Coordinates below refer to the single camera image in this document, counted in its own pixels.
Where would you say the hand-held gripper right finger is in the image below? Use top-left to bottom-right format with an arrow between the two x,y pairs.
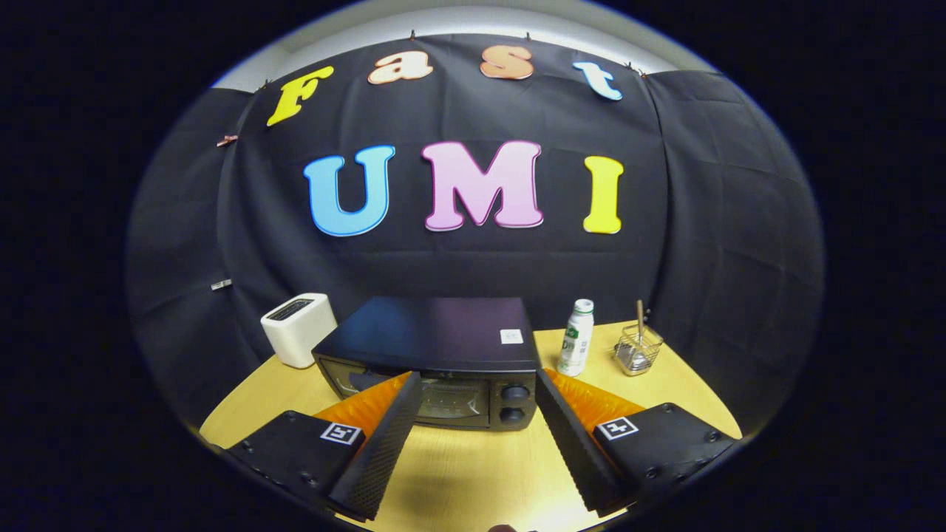
534,368 -> 740,518

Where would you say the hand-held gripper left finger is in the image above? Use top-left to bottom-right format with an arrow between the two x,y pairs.
225,371 -> 423,522

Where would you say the black toaster oven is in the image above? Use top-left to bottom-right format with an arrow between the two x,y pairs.
311,296 -> 540,432

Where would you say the white bread toaster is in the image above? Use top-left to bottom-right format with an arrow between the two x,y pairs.
260,293 -> 338,369

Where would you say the white green-label bottle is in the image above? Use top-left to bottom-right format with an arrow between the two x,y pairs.
557,299 -> 596,378

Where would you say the black backdrop cloth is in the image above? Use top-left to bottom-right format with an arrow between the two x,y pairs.
126,33 -> 825,437

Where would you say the metal wire basket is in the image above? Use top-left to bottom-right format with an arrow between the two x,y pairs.
613,324 -> 664,377

